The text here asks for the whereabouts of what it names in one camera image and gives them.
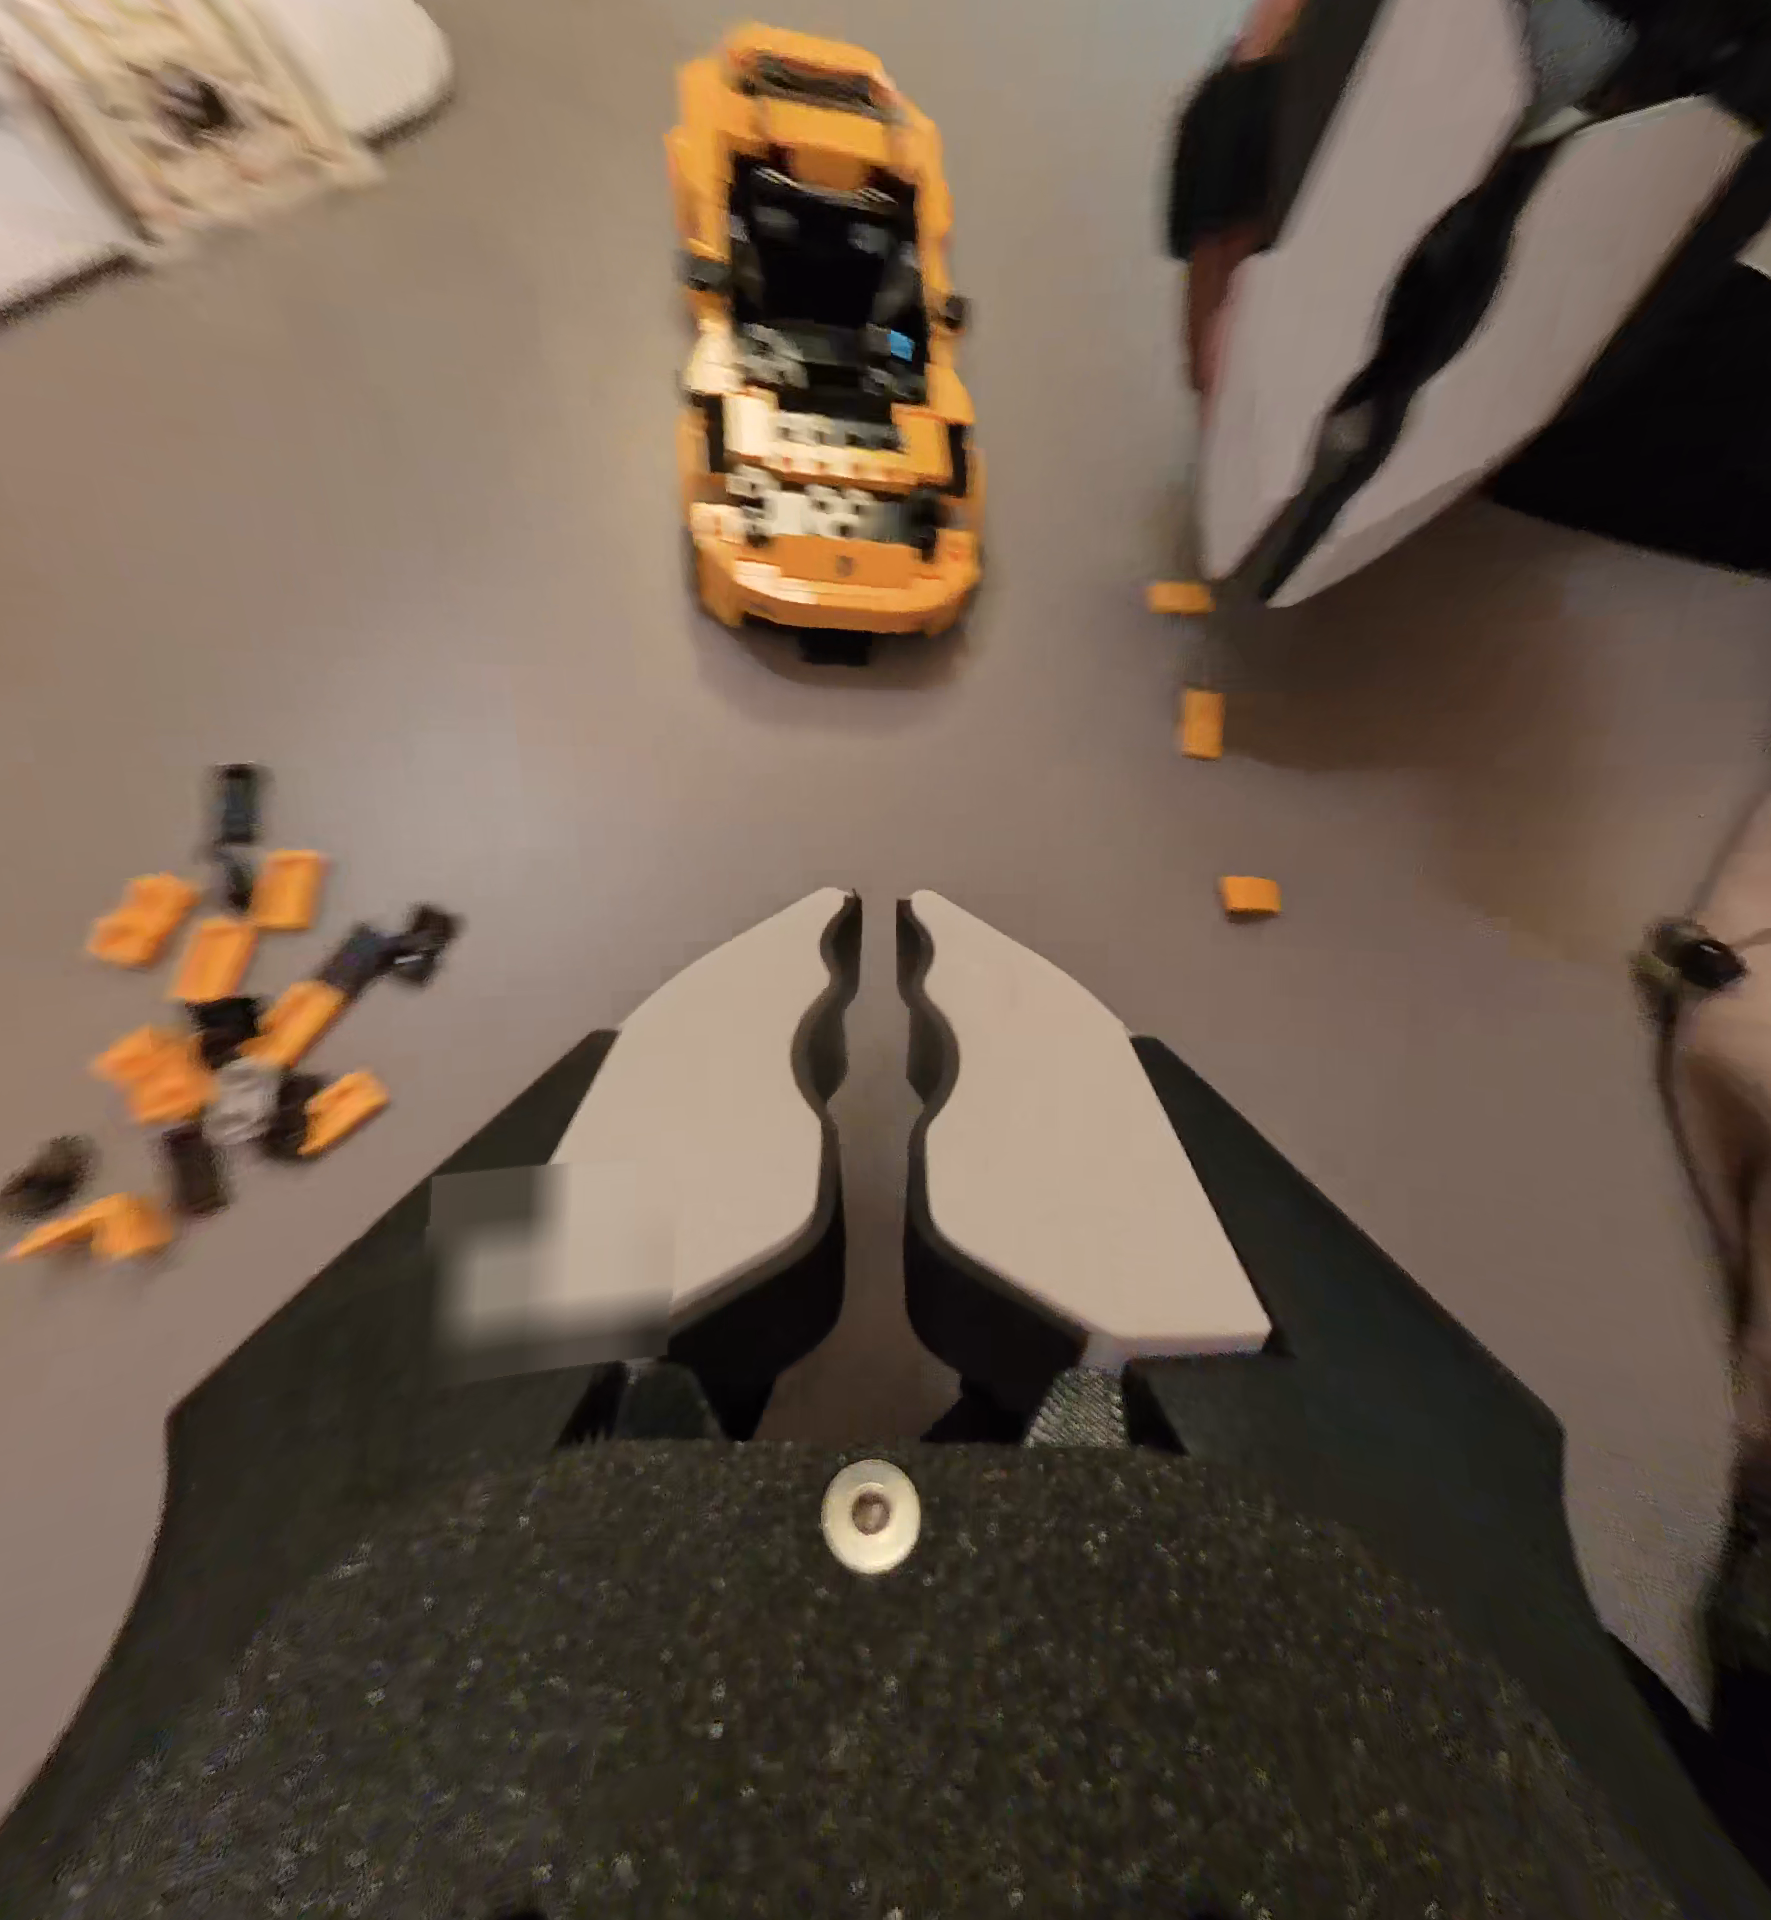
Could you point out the orange lego car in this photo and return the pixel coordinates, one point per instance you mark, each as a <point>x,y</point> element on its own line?
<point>828,573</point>

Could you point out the scattered loose lego bricks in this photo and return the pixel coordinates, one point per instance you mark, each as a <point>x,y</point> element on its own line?
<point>213,958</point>

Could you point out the lego sticker sheet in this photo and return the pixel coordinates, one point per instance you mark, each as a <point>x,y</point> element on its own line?
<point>192,106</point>

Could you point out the person's right hand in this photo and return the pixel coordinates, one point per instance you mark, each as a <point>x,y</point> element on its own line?
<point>1216,316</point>

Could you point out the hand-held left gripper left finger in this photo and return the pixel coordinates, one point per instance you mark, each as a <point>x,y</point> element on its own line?
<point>723,1090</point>

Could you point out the small orange lego piece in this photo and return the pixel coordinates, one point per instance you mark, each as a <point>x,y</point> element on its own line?
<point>1181,597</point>
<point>1253,894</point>
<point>1204,719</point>

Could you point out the booklet stand with white base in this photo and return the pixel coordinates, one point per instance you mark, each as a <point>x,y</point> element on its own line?
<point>376,62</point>

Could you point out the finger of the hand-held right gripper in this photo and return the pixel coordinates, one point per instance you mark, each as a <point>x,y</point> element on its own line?
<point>1320,270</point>
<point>1560,295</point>

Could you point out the person's right forearm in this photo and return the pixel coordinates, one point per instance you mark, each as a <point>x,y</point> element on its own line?
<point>1696,437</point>

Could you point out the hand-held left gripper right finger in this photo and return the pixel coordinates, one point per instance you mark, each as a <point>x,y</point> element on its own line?
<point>1085,1169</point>

